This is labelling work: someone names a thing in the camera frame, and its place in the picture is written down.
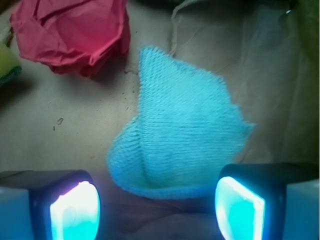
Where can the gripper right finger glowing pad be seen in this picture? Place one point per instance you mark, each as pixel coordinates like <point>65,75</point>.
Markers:
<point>268,201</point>

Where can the light blue cloth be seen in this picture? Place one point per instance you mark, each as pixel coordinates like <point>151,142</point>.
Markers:
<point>185,131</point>

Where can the crumpled red paper ball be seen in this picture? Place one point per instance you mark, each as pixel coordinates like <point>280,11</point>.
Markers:
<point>72,35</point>

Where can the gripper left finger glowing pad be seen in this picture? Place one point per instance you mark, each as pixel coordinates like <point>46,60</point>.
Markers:
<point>48,205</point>

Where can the brown paper bag tray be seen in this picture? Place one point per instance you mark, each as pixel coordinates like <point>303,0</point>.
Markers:
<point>267,51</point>

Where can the yellow sponge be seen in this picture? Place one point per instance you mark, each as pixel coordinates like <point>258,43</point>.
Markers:
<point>10,66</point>

